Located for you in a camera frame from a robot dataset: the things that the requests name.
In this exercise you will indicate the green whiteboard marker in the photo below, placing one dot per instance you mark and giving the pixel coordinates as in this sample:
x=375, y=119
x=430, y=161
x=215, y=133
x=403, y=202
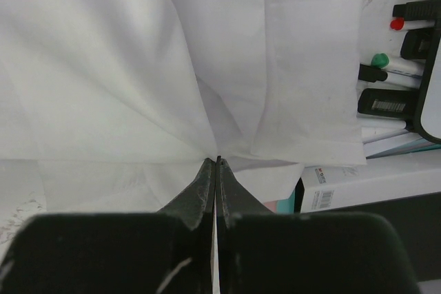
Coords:
x=397, y=65

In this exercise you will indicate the pink and white papers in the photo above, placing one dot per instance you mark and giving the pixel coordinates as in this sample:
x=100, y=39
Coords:
x=396, y=142

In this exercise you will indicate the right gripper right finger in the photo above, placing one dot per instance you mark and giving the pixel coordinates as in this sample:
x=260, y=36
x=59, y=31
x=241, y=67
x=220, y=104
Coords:
x=325, y=252

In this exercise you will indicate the black whiteboard eraser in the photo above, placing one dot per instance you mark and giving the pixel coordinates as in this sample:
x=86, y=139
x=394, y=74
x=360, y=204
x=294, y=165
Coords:
x=400, y=104

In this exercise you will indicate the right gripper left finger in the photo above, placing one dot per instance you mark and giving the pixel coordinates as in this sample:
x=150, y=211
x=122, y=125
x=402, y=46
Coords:
x=168, y=251

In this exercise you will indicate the white long sleeve shirt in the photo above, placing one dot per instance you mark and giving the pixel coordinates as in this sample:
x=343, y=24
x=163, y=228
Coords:
x=112, y=105

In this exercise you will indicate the black whiteboard marker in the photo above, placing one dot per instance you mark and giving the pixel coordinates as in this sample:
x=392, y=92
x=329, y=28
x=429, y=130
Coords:
x=374, y=75

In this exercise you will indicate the red whiteboard marker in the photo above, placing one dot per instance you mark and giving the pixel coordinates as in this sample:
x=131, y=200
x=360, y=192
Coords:
x=400, y=24

